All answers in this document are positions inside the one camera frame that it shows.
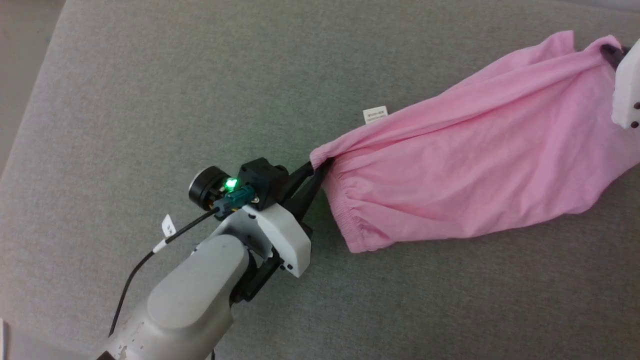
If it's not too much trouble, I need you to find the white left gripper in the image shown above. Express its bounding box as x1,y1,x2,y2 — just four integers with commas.
219,158,335,279

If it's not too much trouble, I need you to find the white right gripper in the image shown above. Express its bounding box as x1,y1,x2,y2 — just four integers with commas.
599,37,640,130

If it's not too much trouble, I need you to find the pink cloth garment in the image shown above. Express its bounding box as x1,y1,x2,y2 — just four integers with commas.
309,30,640,254

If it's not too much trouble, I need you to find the thin black cable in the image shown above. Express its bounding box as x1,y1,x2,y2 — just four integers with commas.
108,209,224,339

